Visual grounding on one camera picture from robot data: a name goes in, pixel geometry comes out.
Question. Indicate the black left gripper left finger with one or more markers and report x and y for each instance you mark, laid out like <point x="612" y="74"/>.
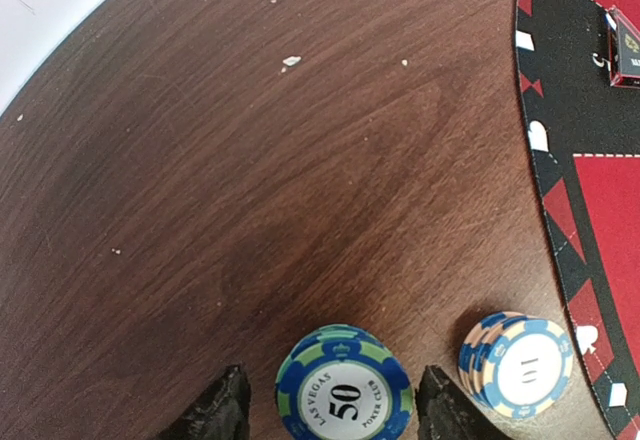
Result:
<point x="220" y="412"/>

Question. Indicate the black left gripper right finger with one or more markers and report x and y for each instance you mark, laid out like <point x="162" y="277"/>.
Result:
<point x="445" y="413"/>

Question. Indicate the blue cream poker chip stack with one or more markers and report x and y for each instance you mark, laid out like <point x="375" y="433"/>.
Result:
<point x="515" y="364"/>

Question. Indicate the green poker chip stack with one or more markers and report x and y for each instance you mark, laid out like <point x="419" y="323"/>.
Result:
<point x="341" y="382"/>

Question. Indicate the black triangular all-in marker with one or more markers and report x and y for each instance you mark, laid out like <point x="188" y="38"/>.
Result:
<point x="623" y="43"/>

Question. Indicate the round red black poker mat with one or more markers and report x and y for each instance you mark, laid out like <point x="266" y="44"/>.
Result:
<point x="584" y="142"/>

